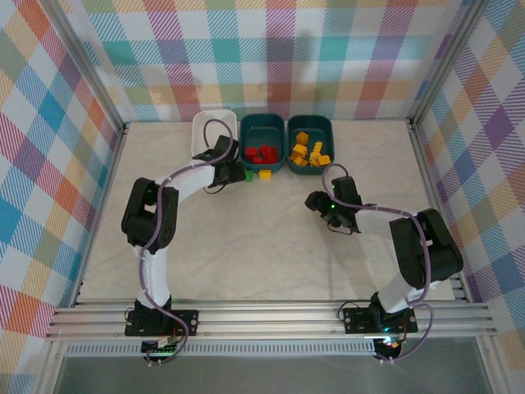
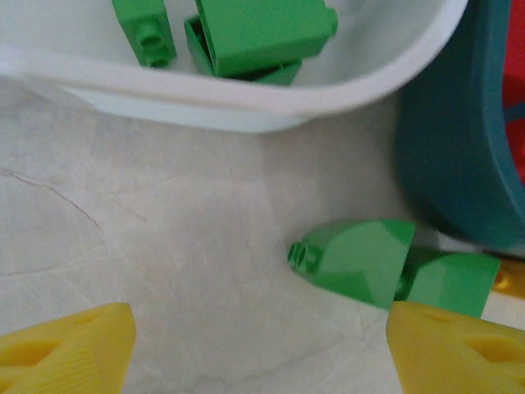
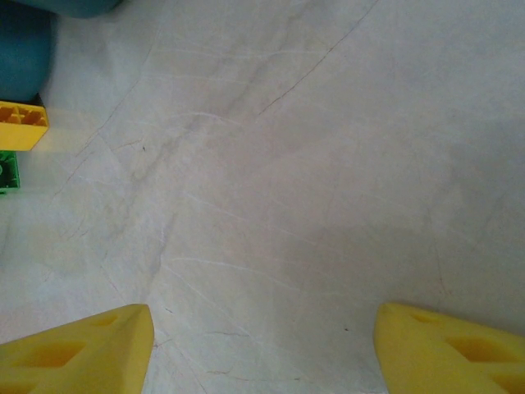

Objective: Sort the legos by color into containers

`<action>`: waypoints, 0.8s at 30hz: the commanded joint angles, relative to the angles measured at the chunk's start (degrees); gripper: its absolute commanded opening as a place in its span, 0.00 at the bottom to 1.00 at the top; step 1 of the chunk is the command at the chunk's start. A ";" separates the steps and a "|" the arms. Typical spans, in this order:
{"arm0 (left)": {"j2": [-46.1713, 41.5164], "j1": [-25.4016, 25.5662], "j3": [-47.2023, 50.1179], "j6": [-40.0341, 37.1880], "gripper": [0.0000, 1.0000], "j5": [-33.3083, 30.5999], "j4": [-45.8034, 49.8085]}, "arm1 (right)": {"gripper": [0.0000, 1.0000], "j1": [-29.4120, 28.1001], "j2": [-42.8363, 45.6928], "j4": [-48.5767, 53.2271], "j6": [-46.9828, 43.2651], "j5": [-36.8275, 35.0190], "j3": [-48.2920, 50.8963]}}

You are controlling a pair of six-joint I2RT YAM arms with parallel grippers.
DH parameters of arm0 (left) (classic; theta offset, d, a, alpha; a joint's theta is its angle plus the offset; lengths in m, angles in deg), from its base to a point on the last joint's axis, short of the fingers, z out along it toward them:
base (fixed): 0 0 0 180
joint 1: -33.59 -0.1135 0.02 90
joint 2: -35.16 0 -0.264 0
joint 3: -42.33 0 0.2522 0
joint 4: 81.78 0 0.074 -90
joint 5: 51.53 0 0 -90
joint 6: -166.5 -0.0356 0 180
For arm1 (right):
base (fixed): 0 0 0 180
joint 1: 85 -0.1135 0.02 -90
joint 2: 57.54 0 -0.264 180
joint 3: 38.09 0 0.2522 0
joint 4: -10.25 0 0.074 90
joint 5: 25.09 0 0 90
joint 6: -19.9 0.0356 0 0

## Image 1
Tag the red lego brick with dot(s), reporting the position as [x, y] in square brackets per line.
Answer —
[258, 160]
[251, 152]
[273, 157]
[265, 149]

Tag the yellow lego brick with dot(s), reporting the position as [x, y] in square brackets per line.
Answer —
[299, 150]
[302, 137]
[264, 174]
[297, 160]

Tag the long orange-yellow lego brick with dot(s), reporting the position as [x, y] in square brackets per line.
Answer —
[316, 149]

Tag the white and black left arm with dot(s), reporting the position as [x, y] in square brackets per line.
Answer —
[158, 275]

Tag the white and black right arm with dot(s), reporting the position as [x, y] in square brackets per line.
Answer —
[439, 254]

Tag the green lego brick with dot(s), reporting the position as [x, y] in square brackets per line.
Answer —
[248, 176]

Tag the teal plastic container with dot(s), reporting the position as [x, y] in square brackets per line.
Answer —
[324, 131]
[262, 127]

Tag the white plastic container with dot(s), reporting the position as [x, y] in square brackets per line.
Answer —
[205, 131]

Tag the small circuit board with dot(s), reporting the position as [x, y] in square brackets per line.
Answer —
[387, 344]
[162, 346]

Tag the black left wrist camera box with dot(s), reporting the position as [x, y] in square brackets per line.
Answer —
[225, 147]

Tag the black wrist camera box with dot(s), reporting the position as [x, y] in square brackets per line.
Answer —
[346, 191]
[225, 147]

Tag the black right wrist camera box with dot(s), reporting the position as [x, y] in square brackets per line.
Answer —
[346, 191]

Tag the aluminium side rail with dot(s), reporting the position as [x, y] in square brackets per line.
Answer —
[100, 213]
[424, 164]

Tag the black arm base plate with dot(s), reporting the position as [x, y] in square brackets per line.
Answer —
[186, 322]
[357, 320]

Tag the plaid fabric wall panel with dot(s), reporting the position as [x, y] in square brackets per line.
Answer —
[266, 53]
[37, 164]
[492, 164]

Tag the aluminium mounting rail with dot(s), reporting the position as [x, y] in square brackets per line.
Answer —
[266, 320]

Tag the aluminium frame post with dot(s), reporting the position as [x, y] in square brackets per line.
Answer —
[449, 61]
[88, 65]

